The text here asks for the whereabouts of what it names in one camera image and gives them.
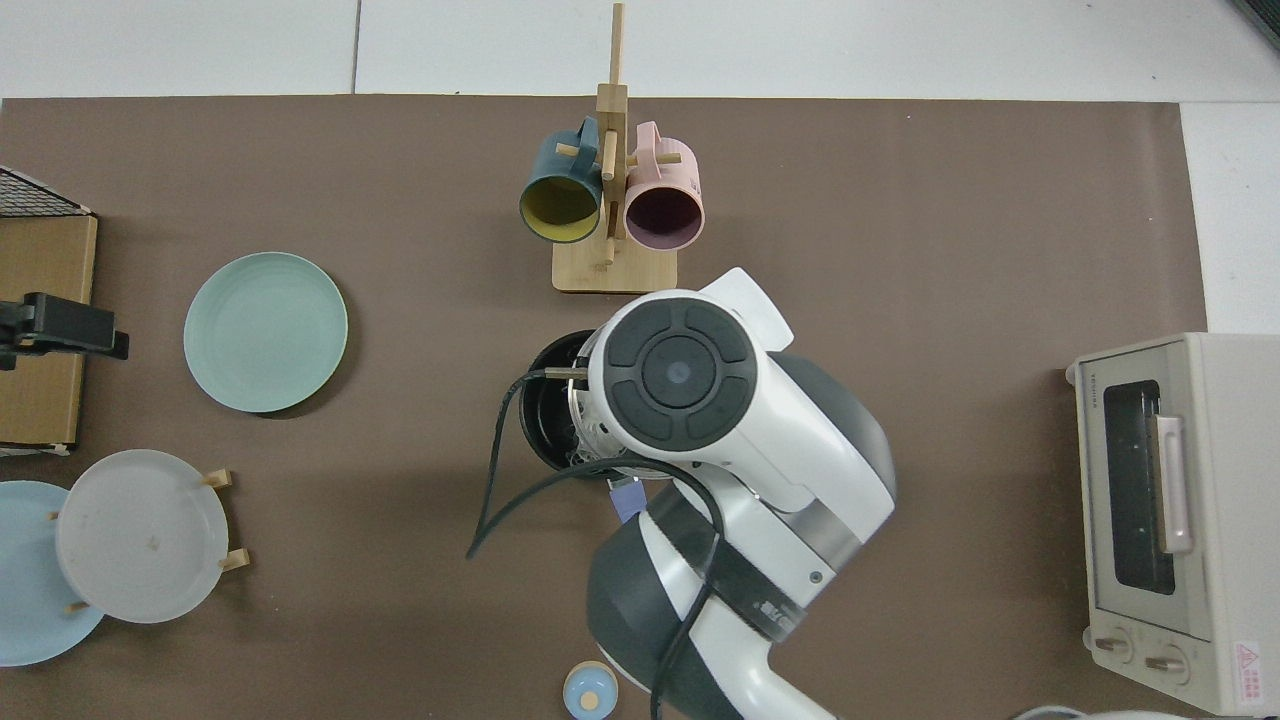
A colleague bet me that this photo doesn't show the teal round plate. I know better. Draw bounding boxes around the teal round plate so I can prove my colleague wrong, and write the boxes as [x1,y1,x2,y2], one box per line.
[183,251,350,415]

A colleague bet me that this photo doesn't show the wooden plate rack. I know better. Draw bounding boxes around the wooden plate rack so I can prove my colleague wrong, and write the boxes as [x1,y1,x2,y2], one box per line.
[48,468,251,614]

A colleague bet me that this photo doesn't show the grey plate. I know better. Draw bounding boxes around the grey plate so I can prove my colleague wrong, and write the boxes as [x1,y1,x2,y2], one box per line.
[55,449,230,625]

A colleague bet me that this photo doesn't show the light blue plate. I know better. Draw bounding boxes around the light blue plate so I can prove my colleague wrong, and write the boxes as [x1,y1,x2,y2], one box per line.
[0,481,106,668]

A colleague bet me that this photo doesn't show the wooden cup stand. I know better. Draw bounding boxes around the wooden cup stand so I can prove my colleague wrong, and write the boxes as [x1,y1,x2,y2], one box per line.
[552,2,678,295]

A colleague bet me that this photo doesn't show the pink cup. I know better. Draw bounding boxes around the pink cup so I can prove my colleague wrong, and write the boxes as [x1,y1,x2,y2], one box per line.
[623,121,706,251]

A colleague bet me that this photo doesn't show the dark teal cup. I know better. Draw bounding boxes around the dark teal cup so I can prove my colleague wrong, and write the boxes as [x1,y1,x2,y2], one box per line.
[518,117,605,245]

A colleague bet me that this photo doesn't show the brown table cloth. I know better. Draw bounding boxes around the brown table cloth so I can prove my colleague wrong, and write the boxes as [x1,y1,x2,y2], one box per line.
[0,95,1209,720]

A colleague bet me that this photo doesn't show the small blue round thing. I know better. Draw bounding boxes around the small blue round thing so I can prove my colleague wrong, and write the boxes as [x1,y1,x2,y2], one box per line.
[562,660,620,720]

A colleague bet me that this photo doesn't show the pale toaster oven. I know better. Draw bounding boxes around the pale toaster oven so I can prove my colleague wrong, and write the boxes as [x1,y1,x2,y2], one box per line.
[1064,332,1280,717]

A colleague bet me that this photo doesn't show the black pot with blue handle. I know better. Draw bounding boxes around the black pot with blue handle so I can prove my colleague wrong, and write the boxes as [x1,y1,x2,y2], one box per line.
[519,330,649,525]

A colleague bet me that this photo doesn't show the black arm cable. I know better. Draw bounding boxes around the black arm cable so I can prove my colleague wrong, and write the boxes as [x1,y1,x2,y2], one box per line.
[466,368,726,720]

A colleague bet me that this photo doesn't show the black bracket mount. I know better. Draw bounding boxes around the black bracket mount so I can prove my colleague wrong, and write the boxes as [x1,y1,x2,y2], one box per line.
[0,292,130,372]

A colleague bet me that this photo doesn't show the wire basket with wooden floor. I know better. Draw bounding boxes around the wire basket with wooden floor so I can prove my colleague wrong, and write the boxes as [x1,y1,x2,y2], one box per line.
[0,165,99,459]

